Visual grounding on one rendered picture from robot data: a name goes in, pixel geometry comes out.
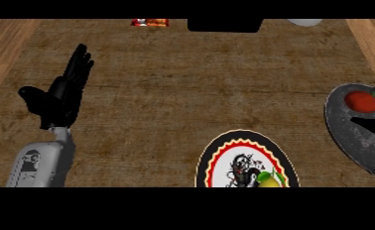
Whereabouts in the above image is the black rimmed patterned plate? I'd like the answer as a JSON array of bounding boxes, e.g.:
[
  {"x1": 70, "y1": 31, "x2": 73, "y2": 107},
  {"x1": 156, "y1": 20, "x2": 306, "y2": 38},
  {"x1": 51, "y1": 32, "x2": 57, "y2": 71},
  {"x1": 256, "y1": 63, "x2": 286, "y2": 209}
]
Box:
[{"x1": 194, "y1": 129, "x2": 300, "y2": 188}]

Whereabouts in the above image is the red tomato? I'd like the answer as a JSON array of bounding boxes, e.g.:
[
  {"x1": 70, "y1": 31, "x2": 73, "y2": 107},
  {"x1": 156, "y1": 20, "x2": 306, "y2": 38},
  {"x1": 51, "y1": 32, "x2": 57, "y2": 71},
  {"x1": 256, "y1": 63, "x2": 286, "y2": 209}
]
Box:
[{"x1": 343, "y1": 90, "x2": 375, "y2": 113}]

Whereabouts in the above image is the black box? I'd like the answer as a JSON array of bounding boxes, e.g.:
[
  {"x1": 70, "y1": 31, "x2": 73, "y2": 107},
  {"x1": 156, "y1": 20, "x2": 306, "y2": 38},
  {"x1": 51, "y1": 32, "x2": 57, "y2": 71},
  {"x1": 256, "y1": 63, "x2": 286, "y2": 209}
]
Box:
[{"x1": 187, "y1": 18, "x2": 266, "y2": 34}]

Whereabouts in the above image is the dark grey pan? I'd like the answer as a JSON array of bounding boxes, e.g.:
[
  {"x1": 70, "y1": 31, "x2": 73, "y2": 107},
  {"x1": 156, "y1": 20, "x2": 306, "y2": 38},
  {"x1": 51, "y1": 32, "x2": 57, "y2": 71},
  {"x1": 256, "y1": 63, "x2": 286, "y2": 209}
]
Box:
[{"x1": 323, "y1": 82, "x2": 375, "y2": 175}]

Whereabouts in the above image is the red and orange packet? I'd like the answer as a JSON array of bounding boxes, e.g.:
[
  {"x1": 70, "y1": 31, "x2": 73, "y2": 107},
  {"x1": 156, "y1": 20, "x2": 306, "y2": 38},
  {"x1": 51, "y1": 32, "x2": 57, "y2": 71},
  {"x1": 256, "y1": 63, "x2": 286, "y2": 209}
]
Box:
[{"x1": 129, "y1": 18, "x2": 170, "y2": 28}]

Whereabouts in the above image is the yellow bell pepper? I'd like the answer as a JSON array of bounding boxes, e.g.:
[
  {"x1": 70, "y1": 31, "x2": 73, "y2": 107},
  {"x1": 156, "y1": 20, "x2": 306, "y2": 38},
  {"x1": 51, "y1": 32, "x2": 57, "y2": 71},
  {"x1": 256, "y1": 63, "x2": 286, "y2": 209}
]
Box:
[{"x1": 256, "y1": 171, "x2": 286, "y2": 188}]

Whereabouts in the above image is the white round object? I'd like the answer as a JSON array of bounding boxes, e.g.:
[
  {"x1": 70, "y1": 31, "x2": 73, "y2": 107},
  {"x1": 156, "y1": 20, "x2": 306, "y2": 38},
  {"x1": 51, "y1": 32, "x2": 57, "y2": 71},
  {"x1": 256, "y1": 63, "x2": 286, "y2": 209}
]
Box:
[{"x1": 286, "y1": 18, "x2": 324, "y2": 28}]

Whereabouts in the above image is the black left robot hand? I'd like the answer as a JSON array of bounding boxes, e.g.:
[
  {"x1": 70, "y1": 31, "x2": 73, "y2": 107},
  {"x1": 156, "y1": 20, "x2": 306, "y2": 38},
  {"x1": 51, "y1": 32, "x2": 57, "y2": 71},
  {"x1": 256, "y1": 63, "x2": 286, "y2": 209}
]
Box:
[{"x1": 17, "y1": 43, "x2": 95, "y2": 131}]

